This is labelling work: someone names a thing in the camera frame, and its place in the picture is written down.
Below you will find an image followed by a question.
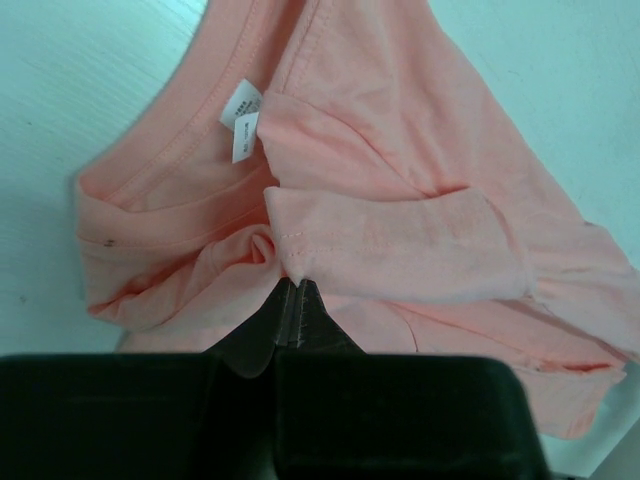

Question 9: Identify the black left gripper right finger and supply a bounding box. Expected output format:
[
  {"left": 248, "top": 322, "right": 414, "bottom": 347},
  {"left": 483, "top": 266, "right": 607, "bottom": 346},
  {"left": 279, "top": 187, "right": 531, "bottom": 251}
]
[{"left": 273, "top": 281, "right": 551, "bottom": 479}]

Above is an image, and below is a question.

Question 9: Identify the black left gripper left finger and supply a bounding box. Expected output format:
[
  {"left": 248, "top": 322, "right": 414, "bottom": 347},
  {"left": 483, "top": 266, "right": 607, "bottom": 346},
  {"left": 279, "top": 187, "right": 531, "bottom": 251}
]
[{"left": 1, "top": 279, "right": 296, "bottom": 479}]

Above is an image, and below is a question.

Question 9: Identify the pink t-shirt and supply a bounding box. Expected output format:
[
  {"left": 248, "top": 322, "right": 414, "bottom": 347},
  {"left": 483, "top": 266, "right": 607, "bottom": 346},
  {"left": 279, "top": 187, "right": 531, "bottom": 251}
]
[{"left": 76, "top": 1, "right": 639, "bottom": 439}]

